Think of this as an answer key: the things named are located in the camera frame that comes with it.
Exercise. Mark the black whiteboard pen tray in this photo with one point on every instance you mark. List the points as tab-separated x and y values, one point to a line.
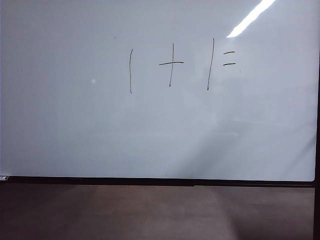
150	181

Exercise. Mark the white glossy whiteboard panel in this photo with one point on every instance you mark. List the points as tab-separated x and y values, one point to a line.
75	112

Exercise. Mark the dark marker with white label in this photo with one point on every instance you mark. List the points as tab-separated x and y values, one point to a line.
3	178

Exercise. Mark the black whiteboard stand post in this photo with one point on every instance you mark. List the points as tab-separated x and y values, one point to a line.
316	150

